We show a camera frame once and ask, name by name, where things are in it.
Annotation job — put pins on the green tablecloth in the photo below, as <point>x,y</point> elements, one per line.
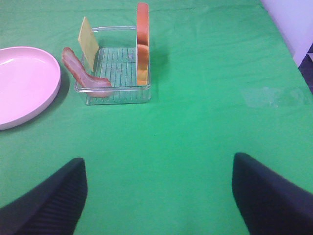
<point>223,81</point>

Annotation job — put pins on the pink bacon strip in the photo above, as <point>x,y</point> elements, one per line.
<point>76,68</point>

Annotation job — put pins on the clear right plastic container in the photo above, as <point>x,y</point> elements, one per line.
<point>116,60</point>

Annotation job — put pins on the yellow cheese slice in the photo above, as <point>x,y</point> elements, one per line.
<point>88,43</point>

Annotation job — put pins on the pink plate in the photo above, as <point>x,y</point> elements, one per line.
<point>30,79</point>

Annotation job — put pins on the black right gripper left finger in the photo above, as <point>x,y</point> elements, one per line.
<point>51,208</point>

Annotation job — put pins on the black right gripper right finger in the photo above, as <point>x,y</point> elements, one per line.
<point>270,204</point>

